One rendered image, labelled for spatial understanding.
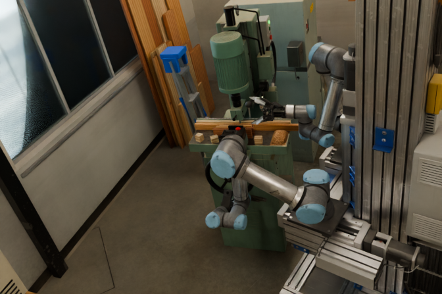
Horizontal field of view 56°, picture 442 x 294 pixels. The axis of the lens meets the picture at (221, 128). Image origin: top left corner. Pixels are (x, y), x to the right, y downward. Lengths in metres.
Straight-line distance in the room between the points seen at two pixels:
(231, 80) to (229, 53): 0.16
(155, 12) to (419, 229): 2.89
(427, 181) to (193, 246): 1.83
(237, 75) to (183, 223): 1.46
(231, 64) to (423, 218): 1.18
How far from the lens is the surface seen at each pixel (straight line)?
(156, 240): 3.26
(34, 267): 3.26
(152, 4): 3.96
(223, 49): 2.21
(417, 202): 1.91
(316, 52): 2.11
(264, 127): 2.48
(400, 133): 1.78
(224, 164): 1.73
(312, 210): 1.78
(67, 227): 3.39
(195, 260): 3.04
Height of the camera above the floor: 2.27
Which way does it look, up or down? 32 degrees down
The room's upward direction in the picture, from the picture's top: 11 degrees counter-clockwise
